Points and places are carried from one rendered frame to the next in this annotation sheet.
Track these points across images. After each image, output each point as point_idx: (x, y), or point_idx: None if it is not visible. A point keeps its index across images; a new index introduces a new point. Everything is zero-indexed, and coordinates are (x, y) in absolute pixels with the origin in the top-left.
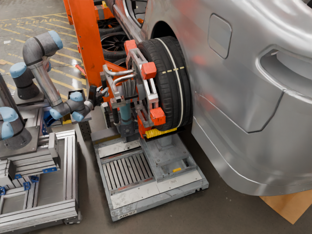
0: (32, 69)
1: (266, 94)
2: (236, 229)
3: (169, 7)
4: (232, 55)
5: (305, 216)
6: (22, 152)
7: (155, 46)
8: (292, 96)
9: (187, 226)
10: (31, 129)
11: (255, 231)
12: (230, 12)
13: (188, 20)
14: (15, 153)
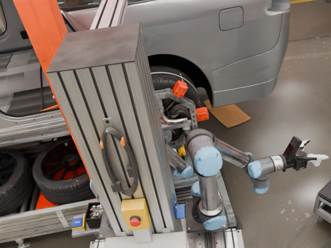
0: (166, 147)
1: (276, 20)
2: (251, 146)
3: (155, 39)
4: (248, 19)
5: (245, 111)
6: (222, 205)
7: (154, 77)
8: (284, 12)
9: (246, 173)
10: (190, 204)
11: (254, 137)
12: (237, 1)
13: (190, 31)
14: (224, 211)
